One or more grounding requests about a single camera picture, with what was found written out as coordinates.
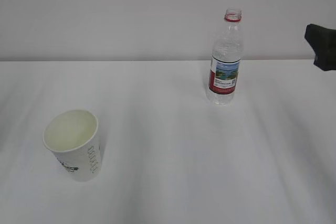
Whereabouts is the clear plastic water bottle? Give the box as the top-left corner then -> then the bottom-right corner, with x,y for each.
206,8 -> 244,105

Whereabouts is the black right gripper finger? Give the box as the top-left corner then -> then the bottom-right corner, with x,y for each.
304,24 -> 335,71

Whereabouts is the white paper cup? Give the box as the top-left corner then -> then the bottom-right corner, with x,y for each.
43,110 -> 101,182

